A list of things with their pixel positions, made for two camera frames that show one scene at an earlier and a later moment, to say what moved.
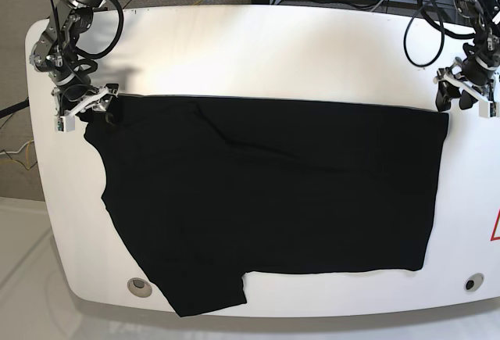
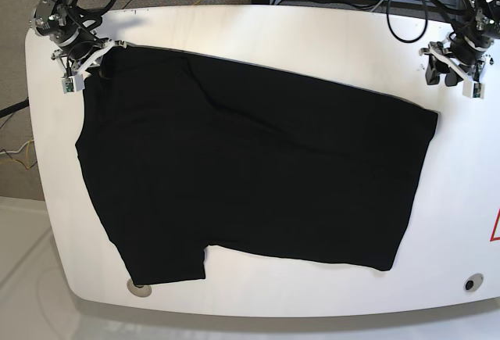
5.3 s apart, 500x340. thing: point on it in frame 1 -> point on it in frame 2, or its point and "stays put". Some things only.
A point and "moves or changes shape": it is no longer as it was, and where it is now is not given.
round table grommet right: [473, 282] stays put
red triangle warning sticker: [492, 236] stays put
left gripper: [471, 74] -> [466, 51]
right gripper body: [74, 97] -> [77, 55]
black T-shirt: [210, 190] moves or changes shape
